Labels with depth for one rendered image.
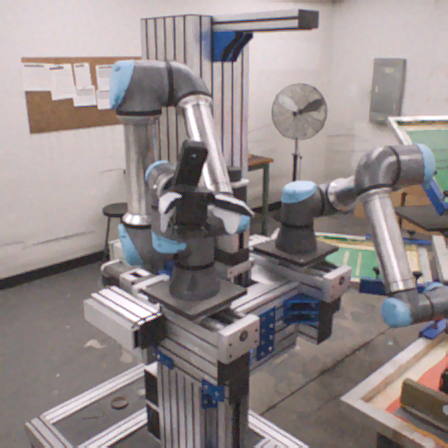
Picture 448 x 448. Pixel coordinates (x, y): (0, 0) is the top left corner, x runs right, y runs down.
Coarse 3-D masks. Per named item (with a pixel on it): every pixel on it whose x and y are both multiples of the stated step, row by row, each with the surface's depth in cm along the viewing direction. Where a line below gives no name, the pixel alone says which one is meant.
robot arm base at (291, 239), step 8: (312, 224) 174; (280, 232) 176; (288, 232) 173; (296, 232) 172; (304, 232) 172; (312, 232) 174; (280, 240) 175; (288, 240) 173; (296, 240) 172; (304, 240) 172; (312, 240) 174; (280, 248) 175; (288, 248) 173; (296, 248) 172; (304, 248) 172; (312, 248) 174
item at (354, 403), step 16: (416, 352) 161; (384, 368) 153; (400, 368) 155; (368, 384) 145; (384, 384) 149; (352, 400) 139; (368, 400) 144; (352, 416) 138; (368, 416) 133; (384, 416) 132; (384, 432) 130; (400, 432) 127; (416, 432) 126
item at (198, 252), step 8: (192, 240) 135; (200, 240) 135; (208, 240) 137; (192, 248) 135; (200, 248) 136; (208, 248) 138; (176, 256) 135; (184, 256) 137; (192, 256) 137; (200, 256) 137; (208, 256) 139; (184, 264) 138; (192, 264) 137; (200, 264) 138
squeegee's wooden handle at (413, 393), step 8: (408, 384) 136; (416, 384) 135; (408, 392) 136; (416, 392) 135; (424, 392) 133; (432, 392) 132; (440, 392) 132; (400, 400) 139; (408, 400) 137; (416, 400) 135; (424, 400) 133; (432, 400) 131; (440, 400) 130; (416, 408) 136; (424, 408) 134; (432, 408) 132; (440, 408) 130; (440, 416) 131
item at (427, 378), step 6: (444, 360) 163; (432, 366) 160; (438, 366) 160; (444, 366) 160; (426, 372) 157; (432, 372) 157; (438, 372) 157; (420, 378) 154; (426, 378) 154; (432, 378) 154; (438, 378) 154; (426, 384) 151; (432, 384) 151; (396, 402) 143; (390, 408) 141; (396, 408) 141
